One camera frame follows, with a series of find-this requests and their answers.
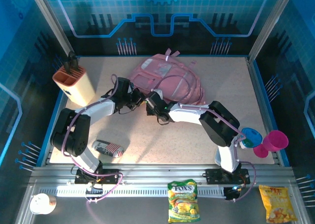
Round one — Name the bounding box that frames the aluminium front rail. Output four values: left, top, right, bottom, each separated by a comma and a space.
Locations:
29, 166, 296, 197

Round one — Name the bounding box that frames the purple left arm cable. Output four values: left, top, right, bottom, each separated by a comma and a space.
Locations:
61, 73, 123, 205

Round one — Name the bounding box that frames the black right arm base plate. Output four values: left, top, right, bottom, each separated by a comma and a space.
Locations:
205, 168, 251, 185

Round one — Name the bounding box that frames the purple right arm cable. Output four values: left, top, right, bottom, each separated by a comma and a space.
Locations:
151, 75, 258, 203

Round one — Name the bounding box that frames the flag print pencil pouch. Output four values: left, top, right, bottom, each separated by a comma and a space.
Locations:
92, 139, 124, 158

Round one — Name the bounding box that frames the white paper cup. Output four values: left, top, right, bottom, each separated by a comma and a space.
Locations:
29, 193, 57, 215

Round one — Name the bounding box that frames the cream orange knife block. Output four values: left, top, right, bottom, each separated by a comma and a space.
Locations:
52, 65, 96, 107

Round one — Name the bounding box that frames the yellow snack bag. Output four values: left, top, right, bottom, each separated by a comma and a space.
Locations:
258, 184, 298, 224

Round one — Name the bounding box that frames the black handled knife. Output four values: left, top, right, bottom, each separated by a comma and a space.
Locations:
63, 51, 80, 76

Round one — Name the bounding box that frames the pink plastic goblet cup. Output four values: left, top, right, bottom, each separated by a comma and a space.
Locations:
253, 129, 289, 159

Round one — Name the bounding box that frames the green fruit candy bag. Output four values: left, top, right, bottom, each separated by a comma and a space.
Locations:
167, 179, 201, 224

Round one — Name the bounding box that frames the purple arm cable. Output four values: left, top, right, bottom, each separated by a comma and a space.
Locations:
61, 73, 123, 205
151, 75, 258, 203

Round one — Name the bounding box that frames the pink school backpack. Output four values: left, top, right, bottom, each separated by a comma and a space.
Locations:
129, 48, 207, 106

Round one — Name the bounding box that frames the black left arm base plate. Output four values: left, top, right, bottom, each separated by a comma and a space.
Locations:
74, 168, 119, 185

